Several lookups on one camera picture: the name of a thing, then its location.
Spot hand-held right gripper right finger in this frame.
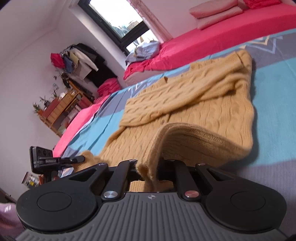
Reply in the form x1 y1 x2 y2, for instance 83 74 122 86
162 159 234 202

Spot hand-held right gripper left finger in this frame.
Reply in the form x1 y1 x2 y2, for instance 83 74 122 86
68 159 139 202

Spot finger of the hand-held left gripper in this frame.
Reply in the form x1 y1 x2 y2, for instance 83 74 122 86
38 156 85 165

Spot yellow cable knit cardigan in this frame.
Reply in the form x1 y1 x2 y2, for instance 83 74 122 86
79 50 255 193

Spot hanging clothes on rack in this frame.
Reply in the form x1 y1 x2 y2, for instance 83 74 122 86
51 43 116 87

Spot stack of red folded clothes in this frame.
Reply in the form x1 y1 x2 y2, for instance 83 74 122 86
243 0 281 10

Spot wooden shelf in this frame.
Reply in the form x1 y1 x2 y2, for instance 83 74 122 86
38 89 93 137

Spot potted plants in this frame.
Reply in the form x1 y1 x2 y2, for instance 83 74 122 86
32 83 61 114

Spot pile of red folded cloth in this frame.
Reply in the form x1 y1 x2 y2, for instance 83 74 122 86
97 78 122 96

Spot red crumpled cloth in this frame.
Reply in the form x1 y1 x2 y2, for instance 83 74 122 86
124 59 162 80

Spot blue grey crumpled cloth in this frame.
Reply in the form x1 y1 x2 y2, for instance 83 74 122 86
125 42 161 66

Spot red sheet bed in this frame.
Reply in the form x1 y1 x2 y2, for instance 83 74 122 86
52 2 296 158

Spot dark framed window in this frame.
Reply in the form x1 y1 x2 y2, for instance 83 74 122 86
78 0 151 55

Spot pink curtain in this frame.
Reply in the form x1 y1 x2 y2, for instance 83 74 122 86
129 0 174 42

